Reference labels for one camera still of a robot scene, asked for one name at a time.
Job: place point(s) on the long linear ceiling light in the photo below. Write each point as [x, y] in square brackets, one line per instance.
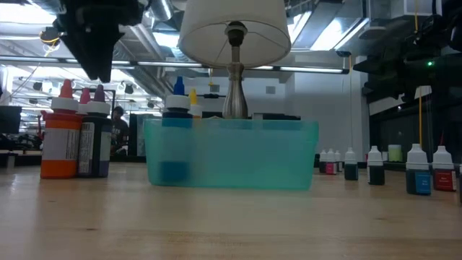
[169, 64]

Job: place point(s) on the white ceiling air unit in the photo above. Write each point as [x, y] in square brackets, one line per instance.
[390, 7]

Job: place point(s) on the silver round ventilation duct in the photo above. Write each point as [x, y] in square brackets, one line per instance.
[160, 9]

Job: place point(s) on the small black dye bottle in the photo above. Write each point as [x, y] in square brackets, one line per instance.
[376, 175]

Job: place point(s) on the small red-label dye bottle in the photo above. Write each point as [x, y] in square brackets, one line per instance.
[444, 180]

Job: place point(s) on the black monitor screen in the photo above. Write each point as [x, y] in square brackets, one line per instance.
[10, 119]

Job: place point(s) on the teal translucent plastic bin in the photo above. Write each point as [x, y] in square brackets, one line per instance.
[245, 159]

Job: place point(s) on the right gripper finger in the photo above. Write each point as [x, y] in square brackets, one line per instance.
[382, 64]
[390, 90]

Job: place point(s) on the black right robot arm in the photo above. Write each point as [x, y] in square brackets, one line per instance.
[444, 65]

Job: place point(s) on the person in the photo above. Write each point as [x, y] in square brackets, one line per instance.
[119, 131]

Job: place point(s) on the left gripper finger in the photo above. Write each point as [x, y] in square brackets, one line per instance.
[84, 54]
[108, 54]

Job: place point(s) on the black bent tube stand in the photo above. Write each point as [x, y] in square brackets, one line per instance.
[213, 96]

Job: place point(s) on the small green dye bottle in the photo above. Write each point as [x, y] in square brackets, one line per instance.
[351, 171]

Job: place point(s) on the long grey ceiling duct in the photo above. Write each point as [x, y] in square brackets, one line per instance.
[140, 39]

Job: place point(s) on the large yellow food colouring bottle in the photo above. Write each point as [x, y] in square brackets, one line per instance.
[193, 96]

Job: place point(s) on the dark grey partition panel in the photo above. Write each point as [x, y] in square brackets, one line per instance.
[139, 137]

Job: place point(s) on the light green cup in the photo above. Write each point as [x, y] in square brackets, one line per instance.
[395, 153]

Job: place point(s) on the large blue food colouring bottle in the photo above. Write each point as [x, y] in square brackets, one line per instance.
[177, 103]

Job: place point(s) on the small pink dye bottle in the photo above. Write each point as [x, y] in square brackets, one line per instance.
[331, 168]

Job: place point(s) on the small white cup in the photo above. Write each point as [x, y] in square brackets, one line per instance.
[385, 156]

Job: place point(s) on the table lamp white shade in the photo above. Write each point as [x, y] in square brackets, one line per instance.
[202, 36]

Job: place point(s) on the black hanging spotlight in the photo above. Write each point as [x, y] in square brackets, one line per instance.
[38, 86]
[128, 89]
[151, 104]

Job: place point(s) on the grey square wall box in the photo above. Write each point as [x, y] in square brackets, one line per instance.
[214, 88]
[270, 89]

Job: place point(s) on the large orange food colouring bottle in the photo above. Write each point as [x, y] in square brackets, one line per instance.
[61, 126]

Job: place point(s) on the small blue-label dye bottle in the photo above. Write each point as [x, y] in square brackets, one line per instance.
[417, 180]

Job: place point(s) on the large purple food colouring bottle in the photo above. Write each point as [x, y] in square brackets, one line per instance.
[94, 144]

